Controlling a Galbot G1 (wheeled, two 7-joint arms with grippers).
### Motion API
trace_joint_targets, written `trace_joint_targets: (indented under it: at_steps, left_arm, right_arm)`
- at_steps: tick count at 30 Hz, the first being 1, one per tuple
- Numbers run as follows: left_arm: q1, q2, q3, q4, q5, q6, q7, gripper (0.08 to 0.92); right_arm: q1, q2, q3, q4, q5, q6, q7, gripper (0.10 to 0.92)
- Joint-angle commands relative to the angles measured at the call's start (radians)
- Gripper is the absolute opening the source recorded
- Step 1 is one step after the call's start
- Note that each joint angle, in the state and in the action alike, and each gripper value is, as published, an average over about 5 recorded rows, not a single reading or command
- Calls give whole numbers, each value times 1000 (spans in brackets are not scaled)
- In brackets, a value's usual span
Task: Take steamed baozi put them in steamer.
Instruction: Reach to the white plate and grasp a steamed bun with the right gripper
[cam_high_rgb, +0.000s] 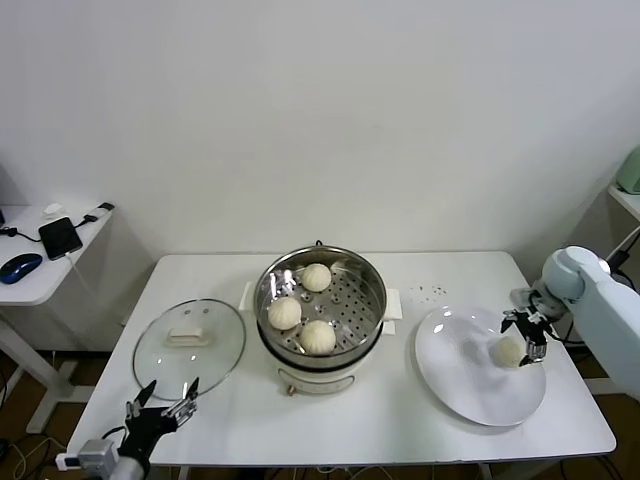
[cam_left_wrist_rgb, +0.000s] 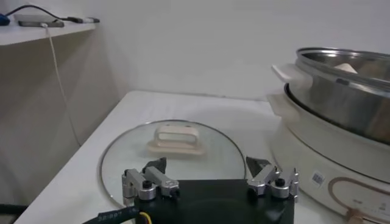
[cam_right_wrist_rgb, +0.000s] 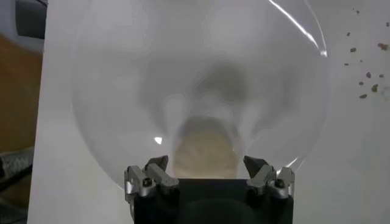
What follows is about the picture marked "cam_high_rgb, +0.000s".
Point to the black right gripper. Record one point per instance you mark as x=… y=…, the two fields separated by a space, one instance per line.
x=540 y=312

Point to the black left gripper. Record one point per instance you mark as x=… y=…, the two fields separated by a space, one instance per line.
x=150 y=427

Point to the white steamed baozi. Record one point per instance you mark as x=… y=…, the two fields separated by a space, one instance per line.
x=285 y=314
x=317 y=337
x=506 y=352
x=315 y=277

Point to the glass pot lid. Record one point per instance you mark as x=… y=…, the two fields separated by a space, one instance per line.
x=189 y=337

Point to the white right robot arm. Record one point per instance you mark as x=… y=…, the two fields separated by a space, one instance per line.
x=610 y=310

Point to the steel steamer basket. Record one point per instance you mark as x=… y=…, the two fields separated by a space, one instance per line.
x=350 y=305

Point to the white round plate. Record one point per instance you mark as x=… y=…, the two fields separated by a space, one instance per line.
x=465 y=380

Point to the scattered dark crumbs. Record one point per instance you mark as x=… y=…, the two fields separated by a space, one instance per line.
x=434 y=288

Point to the white electric pot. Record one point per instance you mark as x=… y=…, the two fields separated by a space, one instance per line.
x=320 y=380

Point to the white side desk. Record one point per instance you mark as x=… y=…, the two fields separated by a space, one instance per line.
x=627 y=202
x=35 y=290

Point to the pale green appliance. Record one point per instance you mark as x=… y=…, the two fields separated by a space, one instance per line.
x=631 y=175

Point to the black smartphone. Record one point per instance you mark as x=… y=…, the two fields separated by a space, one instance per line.
x=60 y=239

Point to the blue computer mouse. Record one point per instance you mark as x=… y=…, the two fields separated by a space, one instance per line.
x=20 y=267

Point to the black usb adapter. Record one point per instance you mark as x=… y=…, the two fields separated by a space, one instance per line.
x=105 y=206

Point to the small white crumpled object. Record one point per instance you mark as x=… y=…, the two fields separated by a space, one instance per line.
x=52 y=210

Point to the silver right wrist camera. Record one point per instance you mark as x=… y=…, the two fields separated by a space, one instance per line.
x=520 y=295

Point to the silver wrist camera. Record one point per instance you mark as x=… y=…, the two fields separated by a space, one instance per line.
x=520 y=295
x=97 y=454

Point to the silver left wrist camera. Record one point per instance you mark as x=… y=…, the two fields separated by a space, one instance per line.
x=97 y=454

